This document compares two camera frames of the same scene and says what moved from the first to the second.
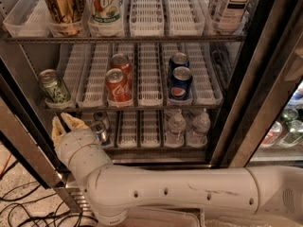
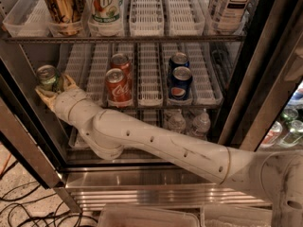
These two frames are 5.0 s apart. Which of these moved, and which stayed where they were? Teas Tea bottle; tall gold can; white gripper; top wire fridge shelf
Moved: white gripper
Stayed: top wire fridge shelf; tall gold can; Teas Tea bottle
